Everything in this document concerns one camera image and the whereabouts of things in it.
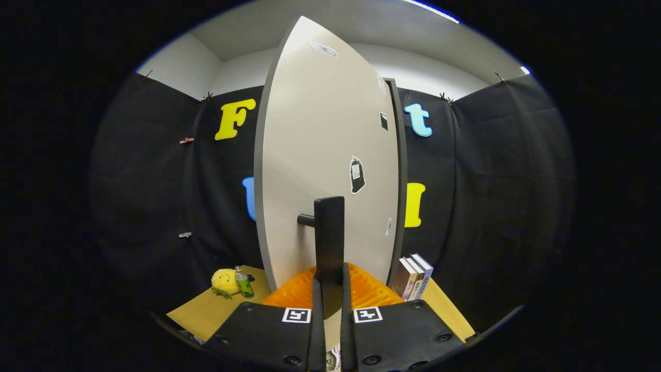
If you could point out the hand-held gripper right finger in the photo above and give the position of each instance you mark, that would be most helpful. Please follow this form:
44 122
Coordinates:
403 330

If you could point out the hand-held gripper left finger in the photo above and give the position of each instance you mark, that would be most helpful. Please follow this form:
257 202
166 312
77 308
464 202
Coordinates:
268 330

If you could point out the white canvas shoe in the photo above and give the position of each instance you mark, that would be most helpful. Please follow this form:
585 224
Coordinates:
334 359

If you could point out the grey shoe cabinet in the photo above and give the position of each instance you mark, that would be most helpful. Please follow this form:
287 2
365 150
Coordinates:
402 181

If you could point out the white spine book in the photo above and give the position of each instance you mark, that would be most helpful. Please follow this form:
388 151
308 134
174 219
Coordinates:
418 281

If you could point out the green drink bottle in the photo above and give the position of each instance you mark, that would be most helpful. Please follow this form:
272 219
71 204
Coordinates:
244 285

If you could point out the lilac spine book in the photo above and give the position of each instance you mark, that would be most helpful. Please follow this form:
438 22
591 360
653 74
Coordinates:
427 271

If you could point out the yellow pineapple plush toy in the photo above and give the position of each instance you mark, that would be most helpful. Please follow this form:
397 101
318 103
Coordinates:
223 281

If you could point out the black backdrop cloth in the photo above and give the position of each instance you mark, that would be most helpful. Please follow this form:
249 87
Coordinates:
490 181

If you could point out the long ceiling light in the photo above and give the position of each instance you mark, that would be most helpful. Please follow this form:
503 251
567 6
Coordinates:
431 10

